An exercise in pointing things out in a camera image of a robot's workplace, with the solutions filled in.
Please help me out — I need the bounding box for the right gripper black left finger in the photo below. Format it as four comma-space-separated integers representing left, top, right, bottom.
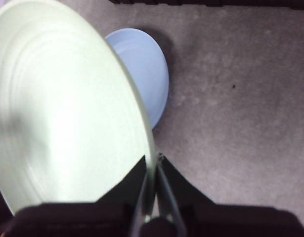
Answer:
3, 155, 147, 237

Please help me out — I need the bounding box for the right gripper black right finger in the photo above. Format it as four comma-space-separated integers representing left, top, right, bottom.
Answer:
158, 154, 304, 237

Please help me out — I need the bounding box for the green round plate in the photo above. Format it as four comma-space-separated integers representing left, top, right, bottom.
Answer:
0, 0, 158, 218

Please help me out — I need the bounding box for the blue round plate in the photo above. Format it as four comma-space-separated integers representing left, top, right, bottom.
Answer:
104, 28, 170, 130

